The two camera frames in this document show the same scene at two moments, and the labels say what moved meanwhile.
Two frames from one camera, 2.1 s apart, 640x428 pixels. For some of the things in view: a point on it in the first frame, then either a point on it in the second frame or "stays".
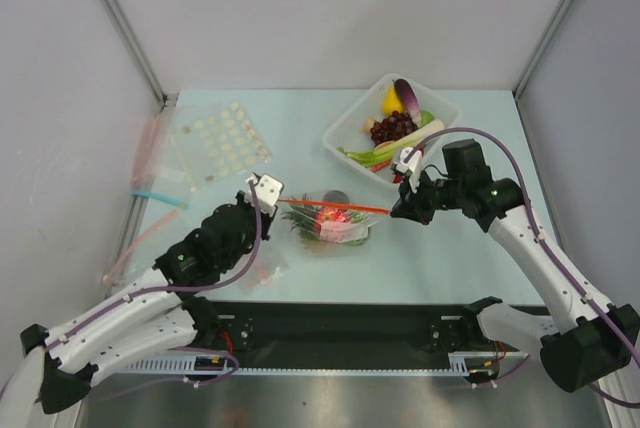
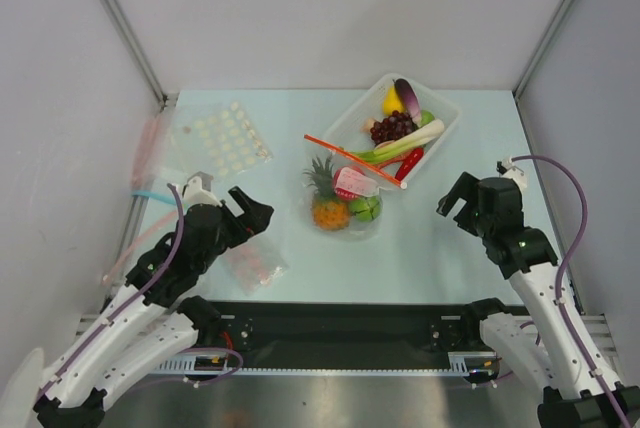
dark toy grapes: [392, 128] stays
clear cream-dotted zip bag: [217, 143] stays
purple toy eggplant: [409, 99] stays
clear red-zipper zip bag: [329, 224] -> [342, 196]
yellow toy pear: [391, 101] stays
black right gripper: [416, 199] -> [467, 207]
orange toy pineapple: [335, 226] -> [329, 211]
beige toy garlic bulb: [368, 125] stays
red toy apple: [333, 224] -> [350, 182]
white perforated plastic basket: [347, 132] stays
